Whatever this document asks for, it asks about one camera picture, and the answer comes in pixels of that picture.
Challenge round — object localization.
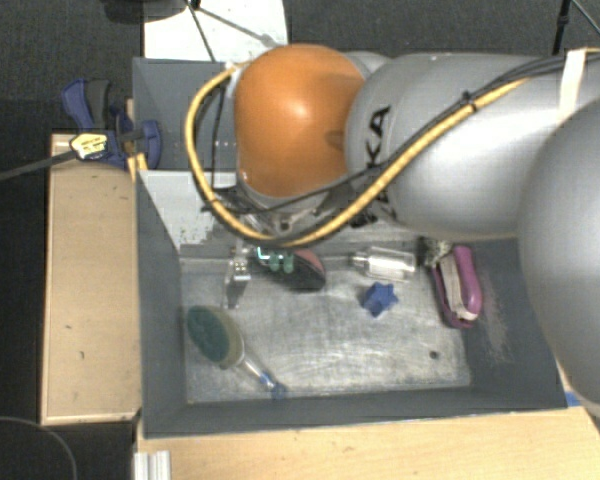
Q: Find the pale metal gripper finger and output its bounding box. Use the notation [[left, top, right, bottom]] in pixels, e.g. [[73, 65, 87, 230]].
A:
[[222, 256, 254, 311]]

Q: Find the red and black oval object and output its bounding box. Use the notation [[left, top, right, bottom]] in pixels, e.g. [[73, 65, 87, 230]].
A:
[[257, 246, 328, 293]]

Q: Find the green round dish brush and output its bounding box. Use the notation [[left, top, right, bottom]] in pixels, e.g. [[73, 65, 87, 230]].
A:
[[185, 304, 287, 400]]

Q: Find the grey metal bin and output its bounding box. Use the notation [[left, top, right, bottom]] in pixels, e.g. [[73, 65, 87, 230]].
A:
[[131, 56, 569, 440]]

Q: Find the blue star-shaped block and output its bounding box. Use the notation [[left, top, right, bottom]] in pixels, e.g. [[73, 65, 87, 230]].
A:
[[361, 281, 400, 319]]

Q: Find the pale wood board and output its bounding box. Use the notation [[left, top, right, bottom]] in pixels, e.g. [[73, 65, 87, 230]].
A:
[[39, 132, 144, 427]]

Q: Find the purple brush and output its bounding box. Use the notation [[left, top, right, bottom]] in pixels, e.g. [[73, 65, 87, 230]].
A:
[[417, 236, 484, 331]]

